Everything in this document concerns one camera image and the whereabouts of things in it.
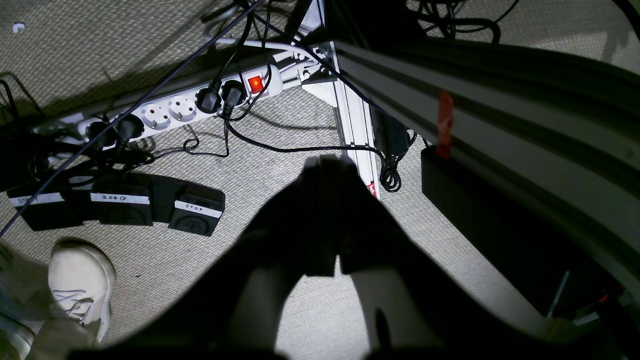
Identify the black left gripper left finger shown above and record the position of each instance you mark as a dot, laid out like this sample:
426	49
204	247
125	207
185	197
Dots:
236	305

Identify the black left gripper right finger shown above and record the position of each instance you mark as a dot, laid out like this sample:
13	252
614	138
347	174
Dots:
409	302

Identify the black foot pedal stop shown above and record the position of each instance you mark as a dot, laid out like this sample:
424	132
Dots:
197	210

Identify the white sneaker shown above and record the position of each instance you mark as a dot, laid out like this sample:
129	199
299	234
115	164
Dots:
81	279

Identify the black foot pedal zero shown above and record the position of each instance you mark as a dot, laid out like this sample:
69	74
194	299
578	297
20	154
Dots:
122	201

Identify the black power adapter brick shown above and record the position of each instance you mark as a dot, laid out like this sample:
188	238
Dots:
391	136

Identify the black foot pedal left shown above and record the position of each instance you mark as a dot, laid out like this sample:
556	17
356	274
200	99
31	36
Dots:
53	209

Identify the white power strip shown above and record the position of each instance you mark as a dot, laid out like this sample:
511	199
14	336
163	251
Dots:
177	104

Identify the aluminium table leg frame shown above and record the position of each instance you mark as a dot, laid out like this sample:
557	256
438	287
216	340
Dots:
352	115

